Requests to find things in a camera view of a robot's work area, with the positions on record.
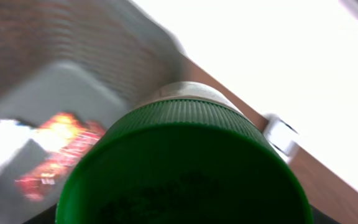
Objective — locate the green-lidded white jar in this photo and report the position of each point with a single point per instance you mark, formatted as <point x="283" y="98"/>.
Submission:
<point x="183" y="159"/>

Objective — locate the orange small packet box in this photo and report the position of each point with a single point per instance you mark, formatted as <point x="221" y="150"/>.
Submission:
<point x="66" y="140"/>

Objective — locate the grey plastic mesh basket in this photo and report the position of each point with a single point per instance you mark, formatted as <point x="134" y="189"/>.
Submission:
<point x="95" y="59"/>

